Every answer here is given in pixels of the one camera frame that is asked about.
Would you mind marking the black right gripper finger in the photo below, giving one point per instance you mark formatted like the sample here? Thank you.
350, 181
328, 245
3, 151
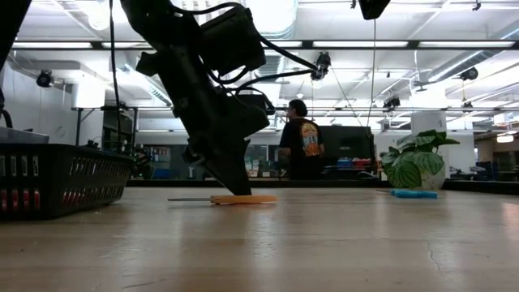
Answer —
373, 8

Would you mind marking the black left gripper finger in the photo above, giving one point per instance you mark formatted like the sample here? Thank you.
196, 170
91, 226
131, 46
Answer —
233, 170

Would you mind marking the orange scissors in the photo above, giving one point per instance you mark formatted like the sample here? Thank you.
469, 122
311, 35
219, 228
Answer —
243, 199

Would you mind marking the blue scissors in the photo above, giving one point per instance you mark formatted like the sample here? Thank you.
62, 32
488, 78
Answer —
413, 194

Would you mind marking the person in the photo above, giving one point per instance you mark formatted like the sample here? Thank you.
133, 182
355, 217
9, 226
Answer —
302, 154
142, 166

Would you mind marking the black ceiling spot lamp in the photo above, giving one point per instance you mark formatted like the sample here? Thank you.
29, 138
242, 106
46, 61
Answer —
469, 74
323, 63
44, 79
392, 103

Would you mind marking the black light bar crossbeam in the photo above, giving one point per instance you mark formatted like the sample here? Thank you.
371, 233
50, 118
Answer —
307, 44

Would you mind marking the dark shelf unit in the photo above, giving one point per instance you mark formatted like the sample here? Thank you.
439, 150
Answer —
109, 130

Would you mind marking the blue storage bins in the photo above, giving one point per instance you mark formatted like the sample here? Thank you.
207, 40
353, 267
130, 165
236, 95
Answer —
348, 163

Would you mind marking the black monitor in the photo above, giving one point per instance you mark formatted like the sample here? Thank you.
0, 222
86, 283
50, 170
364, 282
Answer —
348, 142

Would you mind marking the white column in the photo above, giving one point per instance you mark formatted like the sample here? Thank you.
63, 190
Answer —
427, 121

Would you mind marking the potted green striped plant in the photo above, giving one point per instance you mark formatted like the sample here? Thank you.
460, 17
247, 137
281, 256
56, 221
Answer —
417, 162

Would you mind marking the black mesh basket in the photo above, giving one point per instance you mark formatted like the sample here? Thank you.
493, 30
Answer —
61, 182

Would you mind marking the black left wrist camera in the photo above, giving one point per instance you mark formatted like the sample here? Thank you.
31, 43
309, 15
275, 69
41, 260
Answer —
231, 40

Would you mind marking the silver ventilation duct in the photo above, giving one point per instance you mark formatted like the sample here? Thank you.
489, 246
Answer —
280, 16

